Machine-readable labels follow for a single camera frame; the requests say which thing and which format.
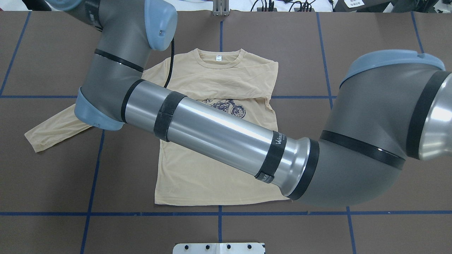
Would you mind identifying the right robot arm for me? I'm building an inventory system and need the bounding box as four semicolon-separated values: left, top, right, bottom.
48;0;451;206

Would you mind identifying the cream long-sleeve graphic shirt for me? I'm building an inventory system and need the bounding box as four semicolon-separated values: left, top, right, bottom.
24;48;291;206

